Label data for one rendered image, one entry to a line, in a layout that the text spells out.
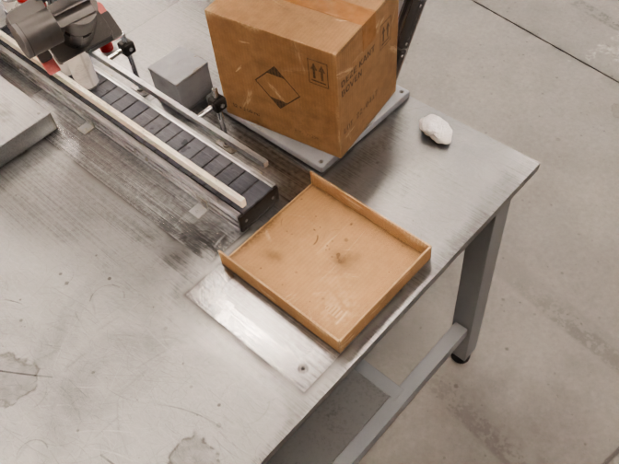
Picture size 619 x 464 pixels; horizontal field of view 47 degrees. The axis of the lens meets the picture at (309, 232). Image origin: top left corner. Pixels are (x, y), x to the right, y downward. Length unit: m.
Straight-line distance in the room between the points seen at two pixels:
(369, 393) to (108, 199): 0.83
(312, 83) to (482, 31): 1.92
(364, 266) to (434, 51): 1.89
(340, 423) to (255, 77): 0.89
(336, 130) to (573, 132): 1.54
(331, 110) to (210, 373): 0.55
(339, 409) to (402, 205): 0.65
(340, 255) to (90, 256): 0.49
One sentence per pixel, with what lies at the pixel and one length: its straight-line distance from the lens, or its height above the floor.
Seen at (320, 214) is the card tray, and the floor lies 0.83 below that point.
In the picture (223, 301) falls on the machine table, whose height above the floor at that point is 0.83.
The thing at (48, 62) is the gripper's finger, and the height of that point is 1.21.
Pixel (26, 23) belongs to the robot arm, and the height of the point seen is 1.33.
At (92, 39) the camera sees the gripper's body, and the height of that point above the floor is 1.24.
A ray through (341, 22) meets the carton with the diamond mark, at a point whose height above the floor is 1.12.
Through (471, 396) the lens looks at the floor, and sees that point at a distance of 2.13.
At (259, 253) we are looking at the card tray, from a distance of 1.36.
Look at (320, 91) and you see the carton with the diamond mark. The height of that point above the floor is 1.02.
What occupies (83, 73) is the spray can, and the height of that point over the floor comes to 0.93.
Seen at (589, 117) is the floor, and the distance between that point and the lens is 2.90.
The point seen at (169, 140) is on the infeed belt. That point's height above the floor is 0.88.
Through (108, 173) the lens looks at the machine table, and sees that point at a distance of 1.59.
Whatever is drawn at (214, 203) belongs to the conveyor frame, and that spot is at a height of 0.87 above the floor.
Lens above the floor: 1.92
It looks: 52 degrees down
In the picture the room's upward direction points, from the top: 7 degrees counter-clockwise
